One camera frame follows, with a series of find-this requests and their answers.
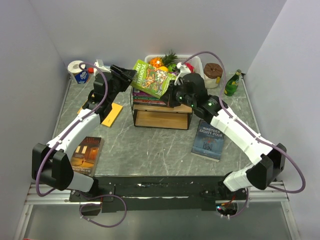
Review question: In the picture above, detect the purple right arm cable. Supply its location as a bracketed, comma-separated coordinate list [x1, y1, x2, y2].
[183, 51, 307, 218]

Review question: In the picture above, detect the toilet paper roll blue wrap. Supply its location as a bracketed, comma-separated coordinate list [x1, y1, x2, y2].
[67, 60, 89, 84]

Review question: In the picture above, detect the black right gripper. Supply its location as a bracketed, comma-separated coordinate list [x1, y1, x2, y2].
[160, 80, 196, 108]

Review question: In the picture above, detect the green toy apple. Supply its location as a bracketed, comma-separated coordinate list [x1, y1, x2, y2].
[167, 63, 178, 73]

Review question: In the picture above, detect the yellow thin book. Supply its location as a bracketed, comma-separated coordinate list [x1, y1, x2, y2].
[73, 103, 123, 129]

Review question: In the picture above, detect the orange toy pineapple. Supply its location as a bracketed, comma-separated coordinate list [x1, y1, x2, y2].
[148, 50, 178, 68]

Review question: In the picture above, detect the green glass bottle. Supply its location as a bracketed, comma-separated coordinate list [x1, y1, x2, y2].
[224, 69, 242, 97]

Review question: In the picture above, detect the blue 1984 book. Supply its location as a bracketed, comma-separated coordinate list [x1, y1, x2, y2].
[191, 119, 225, 162]

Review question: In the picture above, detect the Little Women floral book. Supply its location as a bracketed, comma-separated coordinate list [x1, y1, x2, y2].
[133, 102, 172, 108]

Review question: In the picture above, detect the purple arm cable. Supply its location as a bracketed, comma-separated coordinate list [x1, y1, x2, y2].
[183, 51, 307, 218]
[34, 61, 110, 198]

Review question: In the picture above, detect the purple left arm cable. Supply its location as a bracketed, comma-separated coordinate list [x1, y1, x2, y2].
[34, 61, 110, 198]

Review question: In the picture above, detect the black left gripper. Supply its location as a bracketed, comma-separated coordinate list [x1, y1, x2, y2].
[107, 64, 137, 103]

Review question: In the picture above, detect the white plastic fruit basket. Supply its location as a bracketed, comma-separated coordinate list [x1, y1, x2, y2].
[144, 54, 204, 79]

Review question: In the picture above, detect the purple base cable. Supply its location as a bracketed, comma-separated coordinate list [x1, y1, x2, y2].
[79, 193, 128, 229]

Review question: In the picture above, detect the brown book under green one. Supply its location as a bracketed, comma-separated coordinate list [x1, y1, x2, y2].
[70, 136, 104, 177]

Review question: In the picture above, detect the pink toy dragon fruit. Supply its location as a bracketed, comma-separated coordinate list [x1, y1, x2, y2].
[185, 62, 195, 73]

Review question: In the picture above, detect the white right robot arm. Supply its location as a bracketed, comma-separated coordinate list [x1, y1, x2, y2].
[160, 73, 287, 200]

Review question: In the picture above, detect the green 65-Storey Treehouse book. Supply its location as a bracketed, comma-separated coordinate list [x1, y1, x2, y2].
[130, 59, 176, 99]

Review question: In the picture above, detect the green back-cover Treehouse book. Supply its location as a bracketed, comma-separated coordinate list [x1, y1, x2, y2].
[133, 96, 161, 102]

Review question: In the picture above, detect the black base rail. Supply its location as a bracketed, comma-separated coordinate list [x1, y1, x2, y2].
[69, 176, 247, 213]

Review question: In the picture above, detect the purple back-cover Treehouse book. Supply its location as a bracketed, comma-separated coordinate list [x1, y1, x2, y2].
[132, 87, 159, 99]

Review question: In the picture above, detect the yellow orange toy fruit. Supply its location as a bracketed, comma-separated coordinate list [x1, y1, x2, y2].
[158, 66, 169, 72]

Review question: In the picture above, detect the red 13-Storey Treehouse book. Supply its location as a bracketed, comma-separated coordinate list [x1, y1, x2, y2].
[133, 99, 167, 106]

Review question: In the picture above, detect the white jar brown lid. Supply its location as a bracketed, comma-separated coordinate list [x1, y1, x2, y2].
[203, 63, 223, 89]

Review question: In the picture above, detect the black wire wooden shelf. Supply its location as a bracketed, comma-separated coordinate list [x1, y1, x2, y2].
[132, 99, 192, 130]

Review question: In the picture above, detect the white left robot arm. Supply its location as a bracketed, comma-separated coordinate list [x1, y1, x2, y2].
[31, 65, 137, 201]

